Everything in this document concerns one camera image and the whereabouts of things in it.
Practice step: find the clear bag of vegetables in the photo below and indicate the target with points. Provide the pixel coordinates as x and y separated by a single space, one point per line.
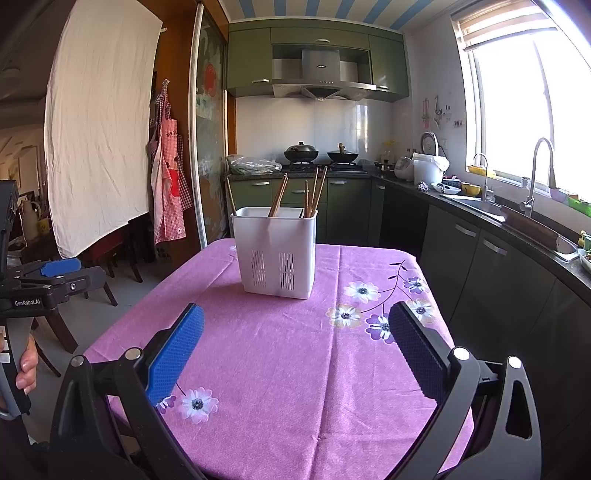
251 166

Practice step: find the white rice cooker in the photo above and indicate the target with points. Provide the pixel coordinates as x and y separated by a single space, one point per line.
404 169

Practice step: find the steel range hood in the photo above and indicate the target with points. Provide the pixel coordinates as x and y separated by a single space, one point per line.
321 64

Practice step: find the purple floral tablecloth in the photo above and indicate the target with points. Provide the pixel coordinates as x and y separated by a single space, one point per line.
277 369

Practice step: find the yellow tray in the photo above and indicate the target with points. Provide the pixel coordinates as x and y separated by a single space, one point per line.
480 170

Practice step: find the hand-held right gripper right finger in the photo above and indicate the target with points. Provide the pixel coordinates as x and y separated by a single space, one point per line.
418 350

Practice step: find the black gas stove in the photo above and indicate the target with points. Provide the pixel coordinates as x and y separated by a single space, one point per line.
323 169

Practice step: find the green upper kitchen cabinets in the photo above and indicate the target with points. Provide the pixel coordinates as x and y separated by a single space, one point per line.
249 55

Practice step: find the tall curved steel faucet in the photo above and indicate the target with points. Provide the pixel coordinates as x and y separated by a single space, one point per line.
532 184

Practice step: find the white dish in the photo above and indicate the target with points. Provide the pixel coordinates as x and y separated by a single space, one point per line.
450 189

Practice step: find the small steel pot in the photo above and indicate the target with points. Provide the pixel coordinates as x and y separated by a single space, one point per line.
384 165

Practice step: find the white hanging sheet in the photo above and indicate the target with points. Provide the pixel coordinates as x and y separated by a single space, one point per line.
101 115

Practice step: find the stainless steel sink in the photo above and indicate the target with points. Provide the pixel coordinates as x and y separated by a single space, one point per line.
480 205

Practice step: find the round silver appliance lid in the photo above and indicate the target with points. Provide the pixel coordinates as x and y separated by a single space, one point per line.
429 144

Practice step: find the crumpled grey rag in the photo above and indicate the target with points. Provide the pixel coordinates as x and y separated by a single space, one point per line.
422 186

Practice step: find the green lower kitchen cabinets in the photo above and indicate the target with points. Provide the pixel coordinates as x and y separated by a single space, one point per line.
351 207

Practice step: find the green kitchen cabinets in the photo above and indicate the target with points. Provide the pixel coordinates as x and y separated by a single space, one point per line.
249 55
351 207

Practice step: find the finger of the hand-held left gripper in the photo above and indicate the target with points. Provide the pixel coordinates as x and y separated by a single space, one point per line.
60 266
85 280

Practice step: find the yellow bowl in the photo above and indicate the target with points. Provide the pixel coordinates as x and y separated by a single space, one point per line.
471 189

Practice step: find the green vegetable container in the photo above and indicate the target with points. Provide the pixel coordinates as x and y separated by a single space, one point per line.
584 241

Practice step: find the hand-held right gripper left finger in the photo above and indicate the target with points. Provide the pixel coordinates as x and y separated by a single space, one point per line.
178 355

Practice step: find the red checked apron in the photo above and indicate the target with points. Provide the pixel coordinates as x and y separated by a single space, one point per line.
185 196

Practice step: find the pink apron with red pocket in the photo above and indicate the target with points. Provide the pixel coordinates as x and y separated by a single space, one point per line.
168 152

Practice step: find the set of wooden chopsticks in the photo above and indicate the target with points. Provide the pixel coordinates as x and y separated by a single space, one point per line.
278 196

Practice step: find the yellow mug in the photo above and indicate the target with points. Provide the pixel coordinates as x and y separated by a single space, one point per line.
44 226

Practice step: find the wall hooks with small utensils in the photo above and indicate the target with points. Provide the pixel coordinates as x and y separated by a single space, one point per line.
436 110

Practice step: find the window roller blind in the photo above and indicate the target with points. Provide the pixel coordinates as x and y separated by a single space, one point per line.
498 27

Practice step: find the black wok with lid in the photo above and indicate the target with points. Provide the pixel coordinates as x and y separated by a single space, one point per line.
301 152

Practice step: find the white plastic utensil holder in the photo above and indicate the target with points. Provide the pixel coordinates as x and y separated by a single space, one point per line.
272 240

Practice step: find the person's left hand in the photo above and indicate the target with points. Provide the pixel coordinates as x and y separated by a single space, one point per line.
27 369

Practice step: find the dark lower kitchen cabinets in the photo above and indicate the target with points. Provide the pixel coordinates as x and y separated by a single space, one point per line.
461 258

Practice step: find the plate with food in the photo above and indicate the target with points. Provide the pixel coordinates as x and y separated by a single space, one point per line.
585 261

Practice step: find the dark wooden chair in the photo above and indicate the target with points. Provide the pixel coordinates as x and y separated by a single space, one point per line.
106 258

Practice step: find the kitchen window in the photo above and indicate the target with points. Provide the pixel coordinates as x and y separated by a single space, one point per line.
508 115

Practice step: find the small steel faucet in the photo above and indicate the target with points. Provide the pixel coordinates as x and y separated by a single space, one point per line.
485 184

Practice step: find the dark stone countertop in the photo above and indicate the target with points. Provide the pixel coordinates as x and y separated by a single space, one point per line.
570 274

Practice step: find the green box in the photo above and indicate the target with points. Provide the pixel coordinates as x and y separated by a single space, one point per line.
579 203

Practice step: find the wooden cutting board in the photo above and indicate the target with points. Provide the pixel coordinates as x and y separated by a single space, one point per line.
531 228

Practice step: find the white plastic bucket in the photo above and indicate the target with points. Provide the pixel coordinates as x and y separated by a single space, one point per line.
427 171

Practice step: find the sliding glass door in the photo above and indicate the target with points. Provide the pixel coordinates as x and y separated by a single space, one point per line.
210 115

